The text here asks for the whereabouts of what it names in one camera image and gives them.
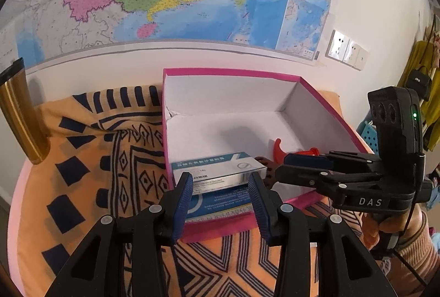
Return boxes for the red plastic handle tool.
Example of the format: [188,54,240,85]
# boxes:
[273,137,321,164]

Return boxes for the blue plastic basket rack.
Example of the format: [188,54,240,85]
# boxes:
[356,120,379,155]

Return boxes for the yellow hanging coat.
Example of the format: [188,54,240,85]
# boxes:
[397,41,439,151]

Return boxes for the white wall socket panel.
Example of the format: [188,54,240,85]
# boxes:
[325,30,369,71]

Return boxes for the black cable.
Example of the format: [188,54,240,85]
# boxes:
[391,192,430,287]

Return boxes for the person's right hand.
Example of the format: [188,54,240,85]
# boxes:
[362,211,423,249]

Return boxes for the orange patterned tablecloth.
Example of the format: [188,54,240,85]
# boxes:
[16,85,365,297]

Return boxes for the pink cardboard box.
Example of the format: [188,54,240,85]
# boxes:
[162,67,371,244]

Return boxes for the blue medicine box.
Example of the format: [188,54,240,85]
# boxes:
[186,185,253,222]

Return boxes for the white teal medicine box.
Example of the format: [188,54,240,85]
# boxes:
[171,152,267,195]

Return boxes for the pink sweater right forearm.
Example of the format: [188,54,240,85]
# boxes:
[380,211,439,296]

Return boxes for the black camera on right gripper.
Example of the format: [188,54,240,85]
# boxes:
[368,86,424,182]

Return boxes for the gold thermos tumbler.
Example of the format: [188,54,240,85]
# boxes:
[1,58,51,164]

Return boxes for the black handbag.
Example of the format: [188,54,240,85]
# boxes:
[405,66,432,101]

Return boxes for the brown wooden massage comb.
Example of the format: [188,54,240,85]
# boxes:
[255,156,282,192]

